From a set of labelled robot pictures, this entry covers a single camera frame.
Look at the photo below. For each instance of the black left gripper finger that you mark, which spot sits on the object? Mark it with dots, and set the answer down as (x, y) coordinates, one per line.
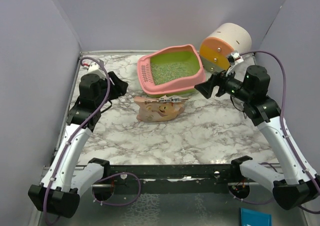
(113, 77)
(119, 89)

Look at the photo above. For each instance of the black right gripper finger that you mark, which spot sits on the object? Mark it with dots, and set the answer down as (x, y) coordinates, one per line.
(217, 78)
(205, 89)

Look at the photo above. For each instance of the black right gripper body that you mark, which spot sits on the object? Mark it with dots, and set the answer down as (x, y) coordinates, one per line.
(233, 87)

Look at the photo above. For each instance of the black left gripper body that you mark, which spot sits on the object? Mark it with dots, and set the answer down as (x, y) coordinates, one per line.
(104, 83)

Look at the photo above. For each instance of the pink cat litter bag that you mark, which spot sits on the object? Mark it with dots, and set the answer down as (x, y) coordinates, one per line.
(152, 111)

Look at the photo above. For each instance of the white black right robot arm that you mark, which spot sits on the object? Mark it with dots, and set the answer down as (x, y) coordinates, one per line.
(296, 184)

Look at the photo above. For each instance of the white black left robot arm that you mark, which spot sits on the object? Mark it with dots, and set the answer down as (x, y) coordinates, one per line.
(60, 190)

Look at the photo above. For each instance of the pink green litter box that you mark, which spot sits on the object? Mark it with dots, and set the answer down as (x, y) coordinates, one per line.
(181, 53)

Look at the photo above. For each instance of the orange drawer storage cabinet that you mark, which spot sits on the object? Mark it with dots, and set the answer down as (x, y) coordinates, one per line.
(225, 39)

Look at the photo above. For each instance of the black base crossbar plate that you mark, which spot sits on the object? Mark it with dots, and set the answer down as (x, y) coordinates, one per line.
(168, 179)

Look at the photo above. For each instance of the blue card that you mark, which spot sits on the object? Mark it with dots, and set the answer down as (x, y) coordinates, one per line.
(254, 218)

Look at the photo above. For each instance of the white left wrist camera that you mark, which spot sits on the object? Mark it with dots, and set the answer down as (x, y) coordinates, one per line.
(94, 68)

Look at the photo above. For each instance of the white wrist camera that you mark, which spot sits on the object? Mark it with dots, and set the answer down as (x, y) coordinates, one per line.
(94, 68)
(234, 59)

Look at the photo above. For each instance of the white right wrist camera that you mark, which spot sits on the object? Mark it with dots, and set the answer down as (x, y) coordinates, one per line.
(234, 59)

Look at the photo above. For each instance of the aluminium frame rail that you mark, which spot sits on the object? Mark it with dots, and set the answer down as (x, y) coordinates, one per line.
(64, 176)

